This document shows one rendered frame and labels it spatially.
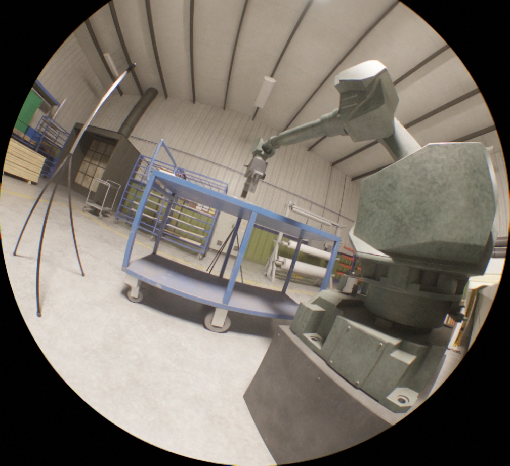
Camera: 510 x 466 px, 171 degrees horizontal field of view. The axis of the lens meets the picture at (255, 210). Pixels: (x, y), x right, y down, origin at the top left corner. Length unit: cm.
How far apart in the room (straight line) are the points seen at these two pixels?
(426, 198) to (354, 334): 38
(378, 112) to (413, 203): 60
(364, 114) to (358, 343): 96
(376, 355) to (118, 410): 86
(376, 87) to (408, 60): 464
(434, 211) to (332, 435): 61
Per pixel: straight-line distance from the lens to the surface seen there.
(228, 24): 604
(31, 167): 536
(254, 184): 135
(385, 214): 51
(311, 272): 462
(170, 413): 89
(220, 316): 137
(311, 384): 60
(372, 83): 106
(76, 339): 111
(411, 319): 57
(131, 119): 840
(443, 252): 48
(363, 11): 525
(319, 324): 69
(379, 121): 102
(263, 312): 137
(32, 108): 789
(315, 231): 139
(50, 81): 966
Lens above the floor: 80
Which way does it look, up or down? 10 degrees up
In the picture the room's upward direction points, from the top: 18 degrees clockwise
